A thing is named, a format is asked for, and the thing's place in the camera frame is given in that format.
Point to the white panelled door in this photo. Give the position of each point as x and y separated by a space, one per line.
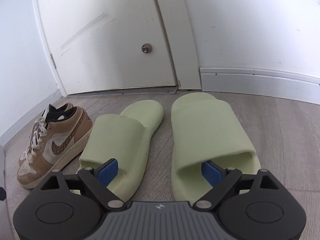
100 30

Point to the round metal door knob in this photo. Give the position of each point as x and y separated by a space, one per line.
147 48

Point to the pale green foam slide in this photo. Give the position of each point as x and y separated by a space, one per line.
112 135
212 125

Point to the metal door hinge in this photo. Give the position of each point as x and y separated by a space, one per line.
53 61

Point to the tan white lace-up sneaker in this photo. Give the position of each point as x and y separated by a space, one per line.
65 130
66 107

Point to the short white baseboard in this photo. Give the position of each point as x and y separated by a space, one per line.
30 112

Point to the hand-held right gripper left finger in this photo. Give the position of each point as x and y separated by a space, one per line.
108 172

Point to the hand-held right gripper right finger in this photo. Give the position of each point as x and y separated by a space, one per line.
212 175

